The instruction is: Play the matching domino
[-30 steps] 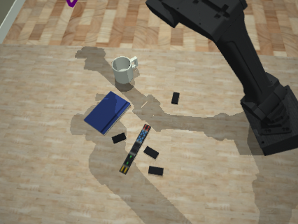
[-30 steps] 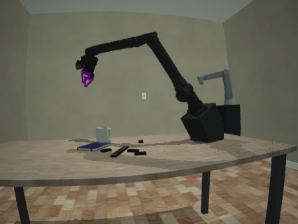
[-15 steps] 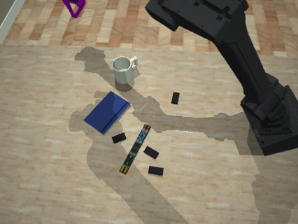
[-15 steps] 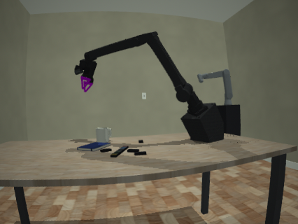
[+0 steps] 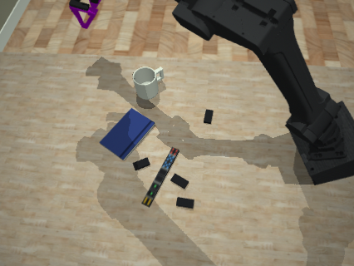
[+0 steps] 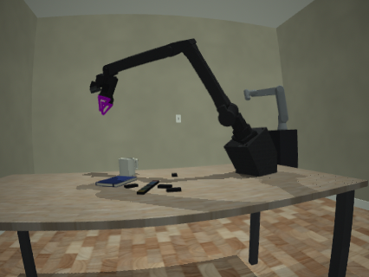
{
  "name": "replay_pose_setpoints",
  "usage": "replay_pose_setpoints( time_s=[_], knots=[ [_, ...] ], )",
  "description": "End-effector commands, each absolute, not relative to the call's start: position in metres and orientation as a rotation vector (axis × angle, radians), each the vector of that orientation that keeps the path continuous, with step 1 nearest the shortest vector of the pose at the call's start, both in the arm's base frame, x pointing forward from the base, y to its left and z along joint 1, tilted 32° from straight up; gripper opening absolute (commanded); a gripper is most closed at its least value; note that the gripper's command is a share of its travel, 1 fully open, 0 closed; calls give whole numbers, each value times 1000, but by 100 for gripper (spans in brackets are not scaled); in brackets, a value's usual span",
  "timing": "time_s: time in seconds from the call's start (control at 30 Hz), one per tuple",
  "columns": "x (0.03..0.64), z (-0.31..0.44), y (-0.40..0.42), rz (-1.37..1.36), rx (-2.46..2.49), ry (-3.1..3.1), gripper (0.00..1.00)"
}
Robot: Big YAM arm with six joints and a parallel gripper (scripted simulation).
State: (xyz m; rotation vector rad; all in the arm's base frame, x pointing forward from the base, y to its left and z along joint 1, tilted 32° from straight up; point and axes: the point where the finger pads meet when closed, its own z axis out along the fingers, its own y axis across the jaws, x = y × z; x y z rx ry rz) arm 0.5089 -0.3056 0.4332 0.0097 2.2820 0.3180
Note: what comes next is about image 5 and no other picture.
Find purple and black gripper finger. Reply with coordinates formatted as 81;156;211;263
69;6;98;29
89;0;101;8

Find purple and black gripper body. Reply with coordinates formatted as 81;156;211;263
69;0;99;11

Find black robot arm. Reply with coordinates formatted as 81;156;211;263
172;0;347;160

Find pale grey mug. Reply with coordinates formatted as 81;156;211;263
133;67;164;100

